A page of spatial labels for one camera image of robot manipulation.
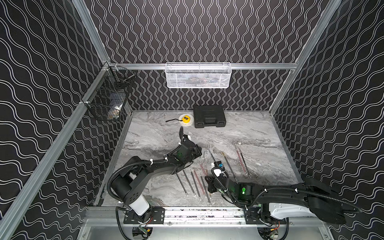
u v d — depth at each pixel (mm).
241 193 592
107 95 931
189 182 857
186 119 1124
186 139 811
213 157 951
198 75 677
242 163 929
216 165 706
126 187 455
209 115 1111
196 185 852
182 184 857
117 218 703
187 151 681
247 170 899
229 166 923
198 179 872
